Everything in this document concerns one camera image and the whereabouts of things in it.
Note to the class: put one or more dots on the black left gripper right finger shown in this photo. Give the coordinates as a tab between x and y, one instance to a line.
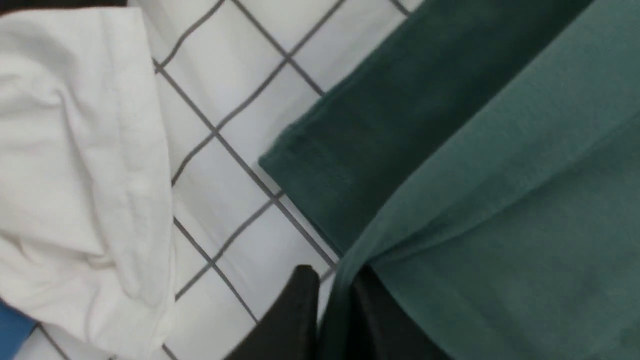
379	329

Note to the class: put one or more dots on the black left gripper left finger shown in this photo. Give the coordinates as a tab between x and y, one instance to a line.
288	329

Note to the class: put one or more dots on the green long-sleeved shirt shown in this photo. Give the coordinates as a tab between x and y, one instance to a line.
483	161

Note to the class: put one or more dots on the white shirt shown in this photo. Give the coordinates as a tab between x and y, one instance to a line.
86	199

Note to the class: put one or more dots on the blue shirt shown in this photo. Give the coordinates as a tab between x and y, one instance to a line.
15	329

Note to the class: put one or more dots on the white grid tablecloth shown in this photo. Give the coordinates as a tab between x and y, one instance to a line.
232	74

